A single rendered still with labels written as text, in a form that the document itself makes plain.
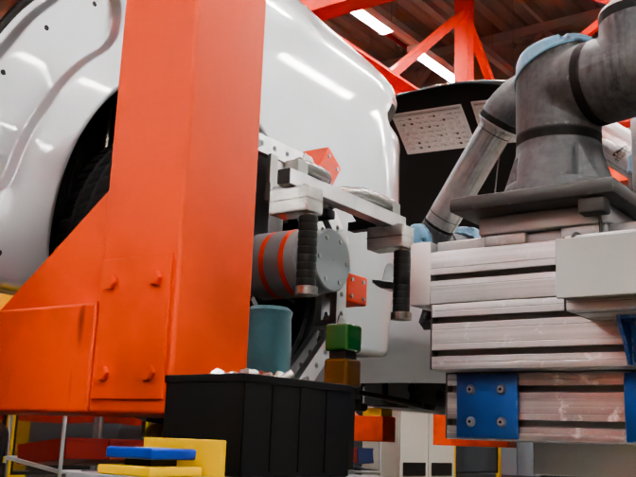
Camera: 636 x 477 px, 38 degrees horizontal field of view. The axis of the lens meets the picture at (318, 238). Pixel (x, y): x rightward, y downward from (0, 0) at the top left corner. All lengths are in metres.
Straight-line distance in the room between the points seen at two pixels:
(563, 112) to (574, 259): 0.28
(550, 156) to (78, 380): 0.73
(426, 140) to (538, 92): 4.14
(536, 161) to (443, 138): 4.13
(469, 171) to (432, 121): 3.28
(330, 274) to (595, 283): 0.86
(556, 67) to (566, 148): 0.11
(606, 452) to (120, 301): 0.70
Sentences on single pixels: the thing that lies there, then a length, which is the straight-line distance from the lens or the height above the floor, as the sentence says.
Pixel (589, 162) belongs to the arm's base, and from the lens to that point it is 1.26.
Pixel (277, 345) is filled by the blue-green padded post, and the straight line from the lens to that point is 1.71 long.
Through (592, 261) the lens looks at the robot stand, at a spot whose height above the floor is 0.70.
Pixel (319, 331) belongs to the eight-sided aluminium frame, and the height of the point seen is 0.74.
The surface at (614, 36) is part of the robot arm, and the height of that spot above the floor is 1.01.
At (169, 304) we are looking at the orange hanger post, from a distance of 1.27.
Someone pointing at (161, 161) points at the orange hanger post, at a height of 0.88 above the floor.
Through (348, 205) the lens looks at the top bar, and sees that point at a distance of 1.83.
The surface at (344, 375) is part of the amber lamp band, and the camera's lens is 1.31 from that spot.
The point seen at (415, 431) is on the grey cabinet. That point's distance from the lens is 10.10.
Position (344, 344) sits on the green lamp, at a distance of 1.31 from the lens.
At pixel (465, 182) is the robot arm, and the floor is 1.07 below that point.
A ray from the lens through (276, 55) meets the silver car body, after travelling 2.43.
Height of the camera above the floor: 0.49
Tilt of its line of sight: 13 degrees up
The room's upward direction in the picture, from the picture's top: 2 degrees clockwise
